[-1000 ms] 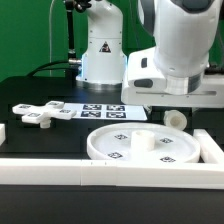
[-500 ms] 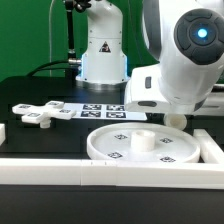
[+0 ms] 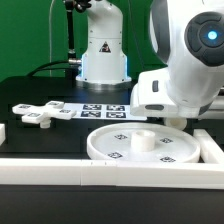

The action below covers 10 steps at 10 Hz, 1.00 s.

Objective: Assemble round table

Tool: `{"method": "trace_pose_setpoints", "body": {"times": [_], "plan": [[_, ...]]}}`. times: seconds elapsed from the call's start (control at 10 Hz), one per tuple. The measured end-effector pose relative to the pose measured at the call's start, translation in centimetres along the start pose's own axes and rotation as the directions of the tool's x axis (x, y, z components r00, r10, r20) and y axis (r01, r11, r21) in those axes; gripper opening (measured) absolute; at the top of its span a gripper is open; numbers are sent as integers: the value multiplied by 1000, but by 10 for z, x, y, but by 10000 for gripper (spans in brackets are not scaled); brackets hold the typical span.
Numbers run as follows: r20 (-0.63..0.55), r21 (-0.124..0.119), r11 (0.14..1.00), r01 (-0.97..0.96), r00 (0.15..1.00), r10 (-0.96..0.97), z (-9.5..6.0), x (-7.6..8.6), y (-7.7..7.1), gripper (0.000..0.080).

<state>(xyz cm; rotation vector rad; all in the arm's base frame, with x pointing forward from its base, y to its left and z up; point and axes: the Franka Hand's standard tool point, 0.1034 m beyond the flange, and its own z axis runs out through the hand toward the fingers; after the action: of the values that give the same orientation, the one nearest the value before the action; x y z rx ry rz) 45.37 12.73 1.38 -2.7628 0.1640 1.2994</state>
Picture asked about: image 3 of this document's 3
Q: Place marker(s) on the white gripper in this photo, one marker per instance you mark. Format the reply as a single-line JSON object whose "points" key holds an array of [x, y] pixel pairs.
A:
{"points": [[154, 96]]}

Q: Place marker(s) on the white round table top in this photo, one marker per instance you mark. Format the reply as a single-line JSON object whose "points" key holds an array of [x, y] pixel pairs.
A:
{"points": [[142, 142]]}

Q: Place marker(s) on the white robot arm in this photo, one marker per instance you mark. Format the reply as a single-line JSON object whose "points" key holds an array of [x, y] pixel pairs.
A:
{"points": [[186, 35]]}

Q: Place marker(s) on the white marker sheet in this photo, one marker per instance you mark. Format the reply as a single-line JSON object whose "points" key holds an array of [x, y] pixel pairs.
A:
{"points": [[103, 111]]}

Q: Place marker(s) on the white U-shaped fence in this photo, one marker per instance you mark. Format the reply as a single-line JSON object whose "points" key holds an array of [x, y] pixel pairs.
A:
{"points": [[207, 173]]}

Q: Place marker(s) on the white cross-shaped table base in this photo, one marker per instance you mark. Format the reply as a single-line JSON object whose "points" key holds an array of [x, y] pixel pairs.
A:
{"points": [[42, 115]]}

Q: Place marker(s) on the black camera pole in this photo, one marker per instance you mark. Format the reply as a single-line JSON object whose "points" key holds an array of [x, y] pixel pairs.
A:
{"points": [[80, 6]]}

